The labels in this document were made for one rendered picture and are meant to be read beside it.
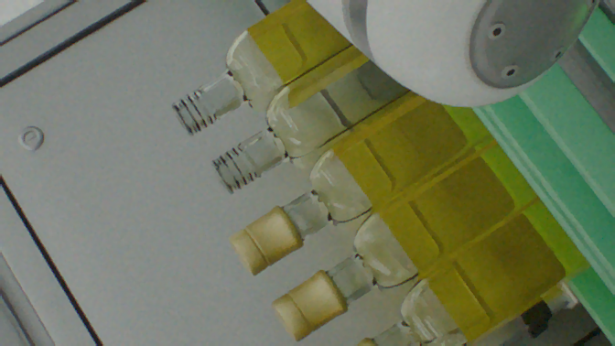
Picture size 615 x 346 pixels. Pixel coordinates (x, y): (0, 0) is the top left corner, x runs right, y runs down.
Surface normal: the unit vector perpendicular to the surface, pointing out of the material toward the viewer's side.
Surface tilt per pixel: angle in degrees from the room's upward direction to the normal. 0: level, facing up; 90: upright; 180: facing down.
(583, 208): 90
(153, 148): 90
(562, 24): 98
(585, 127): 90
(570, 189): 90
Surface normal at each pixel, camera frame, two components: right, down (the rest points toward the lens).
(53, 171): -0.03, -0.34
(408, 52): -0.40, 0.74
